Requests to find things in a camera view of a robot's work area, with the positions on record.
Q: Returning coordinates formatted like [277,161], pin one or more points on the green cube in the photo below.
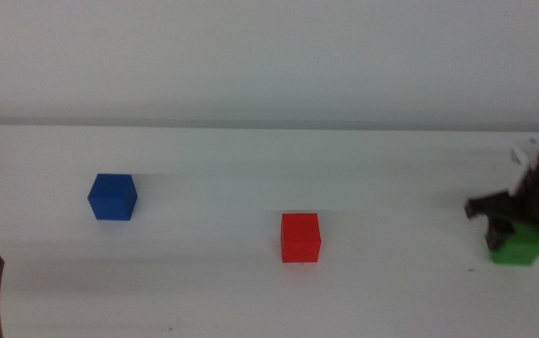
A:
[520,249]

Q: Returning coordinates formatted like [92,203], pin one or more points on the blue cube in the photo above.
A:
[112,199]

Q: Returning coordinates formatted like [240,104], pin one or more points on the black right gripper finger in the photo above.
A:
[498,235]

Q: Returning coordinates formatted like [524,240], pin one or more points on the red cube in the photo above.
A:
[300,239]

